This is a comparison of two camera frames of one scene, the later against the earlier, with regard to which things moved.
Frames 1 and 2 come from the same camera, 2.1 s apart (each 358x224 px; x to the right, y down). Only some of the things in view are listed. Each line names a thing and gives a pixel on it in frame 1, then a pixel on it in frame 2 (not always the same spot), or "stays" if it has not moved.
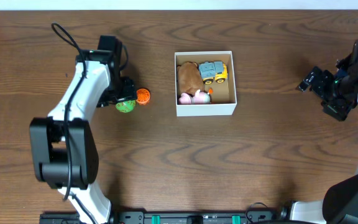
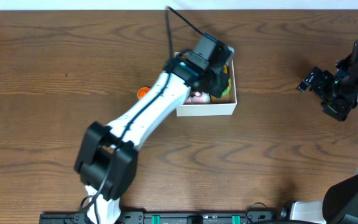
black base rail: x=175 y=217 stays
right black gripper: x=327 y=96 stays
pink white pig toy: x=201 y=98 stays
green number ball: x=125 y=106 -> x=227 y=91
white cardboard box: x=224 y=99 stays
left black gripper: x=124 y=93 -> x=217 y=86
